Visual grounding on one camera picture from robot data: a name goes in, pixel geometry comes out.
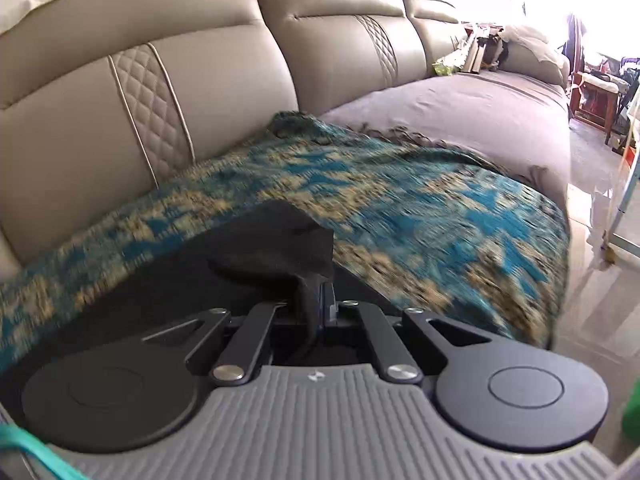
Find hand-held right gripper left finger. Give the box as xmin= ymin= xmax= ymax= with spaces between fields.
xmin=141 ymin=300 xmax=291 ymax=386

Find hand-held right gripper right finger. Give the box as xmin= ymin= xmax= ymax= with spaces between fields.
xmin=321 ymin=282 xmax=493 ymax=383

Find black pants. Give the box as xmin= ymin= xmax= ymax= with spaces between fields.
xmin=0 ymin=199 xmax=336 ymax=426

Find teal gold patterned blanket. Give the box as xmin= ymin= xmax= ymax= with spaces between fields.
xmin=0 ymin=110 xmax=571 ymax=376

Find grey sofa seat cover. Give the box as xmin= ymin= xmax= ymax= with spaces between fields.
xmin=320 ymin=72 xmax=573 ymax=211

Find beige leather sofa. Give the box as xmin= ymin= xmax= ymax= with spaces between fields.
xmin=0 ymin=0 xmax=573 ymax=273

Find green snack bag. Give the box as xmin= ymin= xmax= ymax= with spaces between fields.
xmin=432 ymin=55 xmax=468 ymax=77

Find light blue metal stand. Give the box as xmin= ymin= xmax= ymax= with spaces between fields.
xmin=606 ymin=147 xmax=640 ymax=257

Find beige pillow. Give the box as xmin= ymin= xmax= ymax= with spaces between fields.
xmin=500 ymin=25 xmax=571 ymax=87

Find green plastic object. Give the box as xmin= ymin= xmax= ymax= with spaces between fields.
xmin=620 ymin=377 xmax=640 ymax=441

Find wooden chair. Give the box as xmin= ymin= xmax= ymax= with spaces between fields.
xmin=570 ymin=59 xmax=632 ymax=146

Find green cable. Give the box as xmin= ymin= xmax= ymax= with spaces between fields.
xmin=0 ymin=422 xmax=87 ymax=480

